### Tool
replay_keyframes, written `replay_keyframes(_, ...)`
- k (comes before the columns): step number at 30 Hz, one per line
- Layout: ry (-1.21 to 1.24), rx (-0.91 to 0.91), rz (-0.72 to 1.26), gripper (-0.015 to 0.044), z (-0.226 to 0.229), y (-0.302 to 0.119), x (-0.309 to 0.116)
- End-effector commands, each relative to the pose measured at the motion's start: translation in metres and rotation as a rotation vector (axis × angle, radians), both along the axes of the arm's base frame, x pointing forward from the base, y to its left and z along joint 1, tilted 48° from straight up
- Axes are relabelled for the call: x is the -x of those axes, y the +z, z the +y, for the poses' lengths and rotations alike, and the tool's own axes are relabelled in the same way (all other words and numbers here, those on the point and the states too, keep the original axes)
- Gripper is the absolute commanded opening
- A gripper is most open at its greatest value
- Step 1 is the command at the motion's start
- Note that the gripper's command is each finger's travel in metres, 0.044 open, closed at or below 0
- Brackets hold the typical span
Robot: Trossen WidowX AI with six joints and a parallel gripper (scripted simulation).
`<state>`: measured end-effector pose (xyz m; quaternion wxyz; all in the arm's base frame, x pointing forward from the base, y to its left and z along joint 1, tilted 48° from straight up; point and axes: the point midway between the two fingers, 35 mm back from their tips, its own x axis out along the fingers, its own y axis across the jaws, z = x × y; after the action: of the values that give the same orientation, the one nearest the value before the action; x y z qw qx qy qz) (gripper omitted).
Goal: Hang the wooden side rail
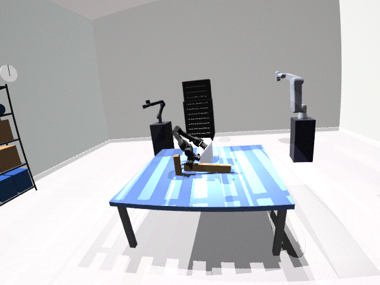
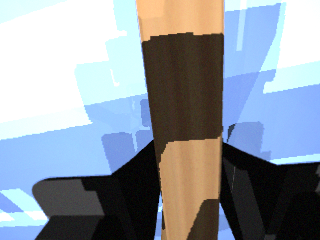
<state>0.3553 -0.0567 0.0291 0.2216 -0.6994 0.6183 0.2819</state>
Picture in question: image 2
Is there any wooden post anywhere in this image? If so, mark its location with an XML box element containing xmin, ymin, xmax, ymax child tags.
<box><xmin>161</xmin><ymin>206</ymin><xmax>167</xmax><ymax>240</ymax></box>

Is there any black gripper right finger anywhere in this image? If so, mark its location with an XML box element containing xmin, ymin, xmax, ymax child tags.
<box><xmin>220</xmin><ymin>141</ymin><xmax>320</xmax><ymax>240</ymax></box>

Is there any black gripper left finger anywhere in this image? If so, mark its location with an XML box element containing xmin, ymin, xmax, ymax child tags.
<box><xmin>31</xmin><ymin>139</ymin><xmax>160</xmax><ymax>240</ymax></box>

